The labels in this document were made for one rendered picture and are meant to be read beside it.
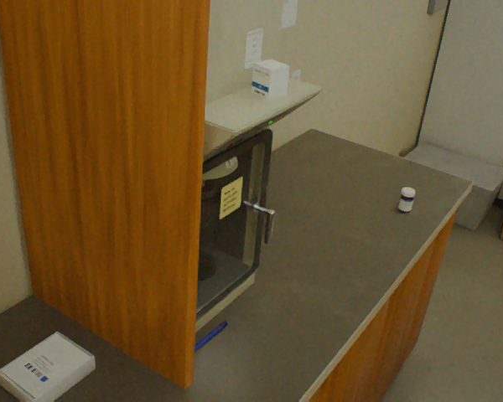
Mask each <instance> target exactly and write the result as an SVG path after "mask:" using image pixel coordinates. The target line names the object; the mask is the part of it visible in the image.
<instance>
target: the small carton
mask: <svg viewBox="0 0 503 402"><path fill-rule="evenodd" d="M289 70H290V69H289V66H287V65H285V64H281V63H279V62H277V61H275V60H272V59H270V60H266V61H262V62H257V63H254V65H253V75H252V85H251V92H252V93H254V94H256V95H259V96H261V97H263V98H266V99H268V100H270V99H273V98H277V97H280V96H284V95H287V94H286V92H288V87H287V85H288V78H289V74H288V71H289Z"/></svg>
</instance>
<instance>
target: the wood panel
mask: <svg viewBox="0 0 503 402"><path fill-rule="evenodd" d="M209 30H210V0H0V44H1V50H2V57H3V68H4V74H5V87H6V94H7V100H8V112H9V118H10V124H11V131H12V137H13V149H14V151H13V155H14V161H15V167H16V174H17V181H18V193H19V199H20V205H21V212H22V218H23V230H24V236H25V243H26V249H27V255H28V262H29V273H30V280H31V286H32V292H33V294H34V295H35V296H36V297H37V298H39V299H40V300H42V301H44V302H46V303H48V304H49V305H51V306H52V307H54V308H55V309H57V310H58V311H60V312H62V313H64V314H65V315H66V316H68V317H70V318H71V319H73V320H75V321H76V322H78V323H79V324H81V325H82V326H84V327H86V328H87V329H88V330H89V331H91V332H93V333H94V334H95V335H97V336H99V337H100V338H102V339H104V340H106V341H107V342H109V343H111V344H113V345H114V346H116V347H118V348H120V349H121V350H122V351H124V352H125V353H127V354H129V355H131V356H132V357H134V358H135V359H137V360H138V361H140V362H141V363H144V364H145V365H147V366H148V367H149V368H151V369H153V370H155V371H156V372H158V373H159V374H162V375H163V376H164V377H165V378H167V379H169V380H170V381H171V382H172V383H174V384H176V385H178V386H179V387H181V388H183V389H187V388H188V387H189V386H190V385H191V384H192V383H193V382H194V356H195V350H194V338H195V318H196V299H197V280H198V260H199V241H200V203H201V184H202V164H203V144H204V125H205V96H206V87H207V68H208V49H209Z"/></svg>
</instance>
